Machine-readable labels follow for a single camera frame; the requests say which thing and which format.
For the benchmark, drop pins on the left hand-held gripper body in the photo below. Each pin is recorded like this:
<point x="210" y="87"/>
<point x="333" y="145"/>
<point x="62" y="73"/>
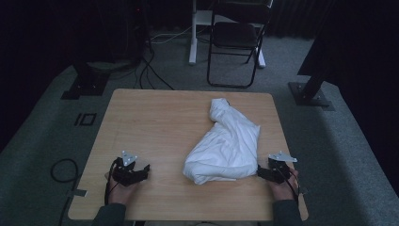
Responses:
<point x="125" y="171"/>

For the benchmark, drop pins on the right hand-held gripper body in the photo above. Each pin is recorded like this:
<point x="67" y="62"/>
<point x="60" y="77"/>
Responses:
<point x="279" y="171"/>

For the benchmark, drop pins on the white garment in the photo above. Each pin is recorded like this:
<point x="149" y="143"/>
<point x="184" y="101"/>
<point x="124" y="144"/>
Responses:
<point x="226" y="147"/>

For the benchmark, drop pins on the person's right hand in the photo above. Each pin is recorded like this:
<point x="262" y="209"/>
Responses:
<point x="282" y="190"/>

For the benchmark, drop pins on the person's left hand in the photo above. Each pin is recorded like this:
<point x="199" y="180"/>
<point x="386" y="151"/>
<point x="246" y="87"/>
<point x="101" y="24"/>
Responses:
<point x="120" y="193"/>

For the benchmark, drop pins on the black folding chair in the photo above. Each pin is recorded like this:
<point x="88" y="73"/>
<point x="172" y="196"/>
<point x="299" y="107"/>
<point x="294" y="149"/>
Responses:
<point x="235" y="37"/>

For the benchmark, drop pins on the dark equipment rack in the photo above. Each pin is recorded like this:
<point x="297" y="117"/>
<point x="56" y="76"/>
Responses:
<point x="125" y="31"/>

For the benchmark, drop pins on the black stand with base plate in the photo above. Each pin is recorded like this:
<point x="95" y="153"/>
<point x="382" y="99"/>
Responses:
<point x="310" y="94"/>
<point x="87" y="84"/>

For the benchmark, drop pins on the white desk frame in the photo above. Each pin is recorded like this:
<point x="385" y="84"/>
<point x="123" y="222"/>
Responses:
<point x="196" y="31"/>

